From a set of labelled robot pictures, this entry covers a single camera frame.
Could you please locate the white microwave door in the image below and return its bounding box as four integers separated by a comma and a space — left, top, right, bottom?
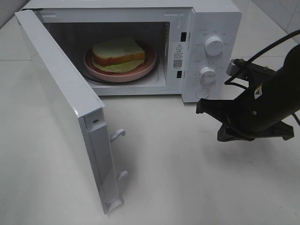
15, 10, 128, 213

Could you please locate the white timer knob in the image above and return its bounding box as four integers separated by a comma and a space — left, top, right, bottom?
200, 67, 216, 83

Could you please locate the sandwich with lettuce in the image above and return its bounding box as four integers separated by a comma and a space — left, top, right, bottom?
91, 37, 146, 73

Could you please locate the white warning label sticker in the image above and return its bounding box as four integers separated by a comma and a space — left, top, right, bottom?
172, 42, 188, 70

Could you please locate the round door release button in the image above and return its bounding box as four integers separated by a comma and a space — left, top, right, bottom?
195, 88, 210, 99

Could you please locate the white upper power knob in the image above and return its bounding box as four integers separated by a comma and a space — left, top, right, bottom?
204, 35, 224, 56

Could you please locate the white microwave oven body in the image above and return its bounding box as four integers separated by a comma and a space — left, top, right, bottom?
20, 0, 241, 102

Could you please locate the pink round plate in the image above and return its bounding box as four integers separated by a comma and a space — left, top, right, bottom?
83, 40, 158, 83

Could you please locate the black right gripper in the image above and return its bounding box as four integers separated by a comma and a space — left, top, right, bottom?
196, 95, 294, 142

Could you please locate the glass turntable tray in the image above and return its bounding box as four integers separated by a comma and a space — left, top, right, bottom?
84, 61, 165, 86

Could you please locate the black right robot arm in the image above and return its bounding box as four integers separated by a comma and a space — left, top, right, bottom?
196, 45, 300, 142

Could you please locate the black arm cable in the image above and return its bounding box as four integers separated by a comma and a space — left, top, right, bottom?
224, 30, 300, 90

